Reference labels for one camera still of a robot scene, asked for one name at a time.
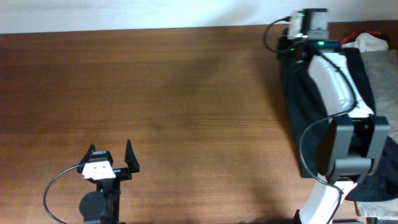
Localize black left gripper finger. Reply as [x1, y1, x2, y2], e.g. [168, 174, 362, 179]
[124, 139, 140, 173]
[79, 144, 96, 166]

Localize black trousers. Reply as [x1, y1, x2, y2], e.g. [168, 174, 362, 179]
[280, 48, 397, 202]

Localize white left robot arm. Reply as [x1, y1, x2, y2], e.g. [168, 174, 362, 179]
[77, 140, 140, 224]

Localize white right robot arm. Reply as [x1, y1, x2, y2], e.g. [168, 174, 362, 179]
[277, 36, 389, 223]

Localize red garment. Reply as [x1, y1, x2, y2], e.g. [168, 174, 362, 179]
[340, 30, 382, 45]

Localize grey folded trousers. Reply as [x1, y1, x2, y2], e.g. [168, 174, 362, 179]
[355, 49, 397, 220]

